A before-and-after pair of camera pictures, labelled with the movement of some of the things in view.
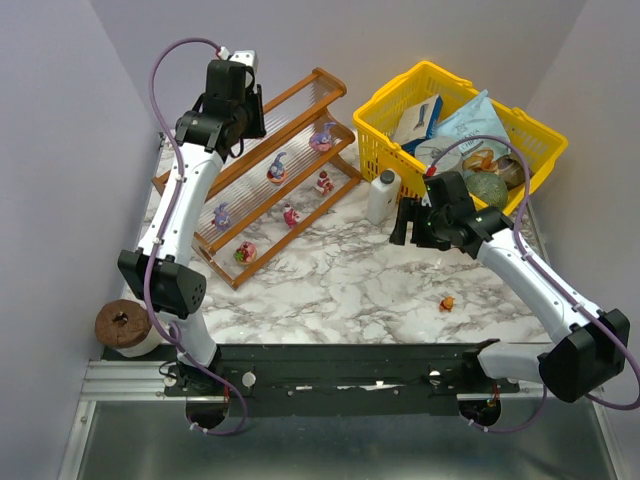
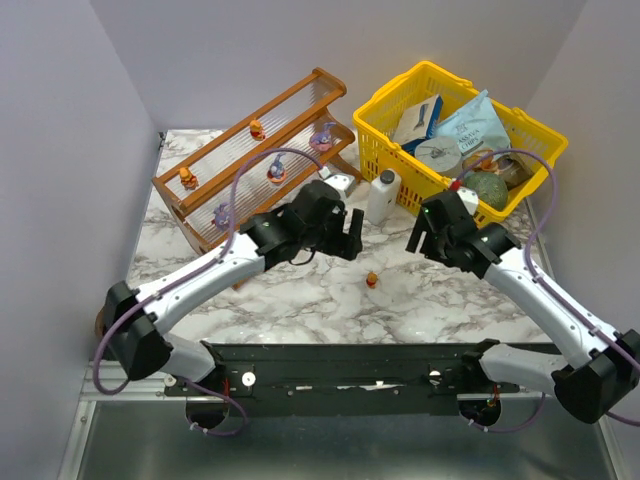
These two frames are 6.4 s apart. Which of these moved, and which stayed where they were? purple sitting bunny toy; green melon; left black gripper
Moved: left black gripper
Stayed: green melon; purple sitting bunny toy
